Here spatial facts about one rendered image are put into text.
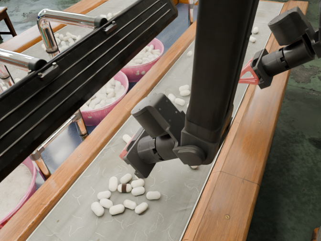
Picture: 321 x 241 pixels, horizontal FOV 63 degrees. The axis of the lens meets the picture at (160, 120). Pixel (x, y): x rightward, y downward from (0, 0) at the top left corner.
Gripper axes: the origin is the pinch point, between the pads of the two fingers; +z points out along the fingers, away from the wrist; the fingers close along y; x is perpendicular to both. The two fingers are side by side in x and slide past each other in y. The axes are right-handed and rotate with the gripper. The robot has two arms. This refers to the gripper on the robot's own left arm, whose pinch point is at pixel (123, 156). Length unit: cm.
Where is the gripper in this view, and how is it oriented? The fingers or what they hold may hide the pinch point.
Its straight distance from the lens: 62.4
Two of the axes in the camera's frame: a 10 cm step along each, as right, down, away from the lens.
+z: -6.7, 2.4, 7.0
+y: -4.3, 6.4, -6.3
